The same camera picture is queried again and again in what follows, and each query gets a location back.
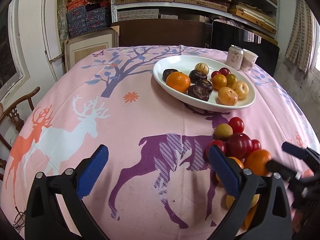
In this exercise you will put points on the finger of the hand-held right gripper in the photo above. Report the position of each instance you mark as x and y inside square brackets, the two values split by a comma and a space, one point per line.
[291, 150]
[280, 168]

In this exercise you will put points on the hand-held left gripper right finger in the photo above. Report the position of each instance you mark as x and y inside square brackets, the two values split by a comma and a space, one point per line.
[223, 172]

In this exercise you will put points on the pale drink can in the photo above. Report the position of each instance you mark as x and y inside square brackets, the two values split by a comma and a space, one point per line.
[235, 58]

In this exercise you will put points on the white oval plate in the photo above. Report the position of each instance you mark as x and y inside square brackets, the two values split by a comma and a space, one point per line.
[182, 63]

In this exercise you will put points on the wooden picture frame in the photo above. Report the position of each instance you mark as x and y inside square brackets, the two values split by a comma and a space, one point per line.
[85, 52]

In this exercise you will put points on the dark red plum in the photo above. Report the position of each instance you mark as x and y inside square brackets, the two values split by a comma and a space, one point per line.
[238, 142]
[225, 71]

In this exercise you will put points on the small tan pepino melon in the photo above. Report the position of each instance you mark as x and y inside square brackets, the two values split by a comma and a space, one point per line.
[201, 68]

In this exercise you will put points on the beige checked curtain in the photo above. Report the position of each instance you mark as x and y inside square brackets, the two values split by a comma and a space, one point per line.
[300, 42]

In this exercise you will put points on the white framed window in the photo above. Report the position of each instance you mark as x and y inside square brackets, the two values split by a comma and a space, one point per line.
[10, 55]

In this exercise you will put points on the tan-green pepino melon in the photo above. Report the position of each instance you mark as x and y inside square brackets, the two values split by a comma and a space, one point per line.
[223, 131]

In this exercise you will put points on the stack of blue patterned boxes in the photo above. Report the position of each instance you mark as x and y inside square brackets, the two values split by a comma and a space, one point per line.
[87, 21]

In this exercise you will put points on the white board panel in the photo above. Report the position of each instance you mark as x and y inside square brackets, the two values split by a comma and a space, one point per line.
[48, 30]

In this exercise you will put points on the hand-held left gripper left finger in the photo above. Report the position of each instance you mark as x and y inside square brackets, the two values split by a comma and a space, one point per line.
[92, 172]

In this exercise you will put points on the brown wooden chair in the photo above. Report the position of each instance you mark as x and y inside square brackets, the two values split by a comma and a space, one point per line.
[15, 115]

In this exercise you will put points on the orange mandarin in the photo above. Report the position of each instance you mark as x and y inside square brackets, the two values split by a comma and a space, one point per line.
[178, 81]

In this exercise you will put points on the dark brown wooden board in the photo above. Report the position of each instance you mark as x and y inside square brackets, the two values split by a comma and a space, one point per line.
[162, 33]

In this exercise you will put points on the dark purple passion fruit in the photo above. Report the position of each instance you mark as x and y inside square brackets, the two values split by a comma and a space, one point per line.
[198, 93]
[168, 73]
[205, 84]
[197, 75]

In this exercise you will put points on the grey marble slab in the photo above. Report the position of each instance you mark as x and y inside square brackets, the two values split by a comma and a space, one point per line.
[61, 12]

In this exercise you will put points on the red cherry tomato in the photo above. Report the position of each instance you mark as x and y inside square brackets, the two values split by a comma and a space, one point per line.
[256, 145]
[236, 124]
[215, 74]
[215, 146]

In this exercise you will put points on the white metal shelf rack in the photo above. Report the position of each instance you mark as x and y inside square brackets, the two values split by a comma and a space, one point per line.
[113, 10]

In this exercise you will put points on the yellow-green small citrus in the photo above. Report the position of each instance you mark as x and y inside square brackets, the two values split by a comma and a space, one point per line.
[231, 79]

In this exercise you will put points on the large yellow pepino melon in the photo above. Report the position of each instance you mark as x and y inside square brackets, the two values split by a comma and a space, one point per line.
[227, 95]

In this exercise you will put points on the large black screen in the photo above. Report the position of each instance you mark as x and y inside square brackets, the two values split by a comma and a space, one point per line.
[265, 55]

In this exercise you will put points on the large orange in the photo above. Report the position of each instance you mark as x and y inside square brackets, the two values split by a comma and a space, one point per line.
[257, 162]

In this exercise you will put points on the pink printed tablecloth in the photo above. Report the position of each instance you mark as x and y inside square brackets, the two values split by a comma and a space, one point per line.
[125, 130]

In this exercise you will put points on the white paper cup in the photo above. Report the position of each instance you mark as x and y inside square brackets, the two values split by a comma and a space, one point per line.
[248, 62]

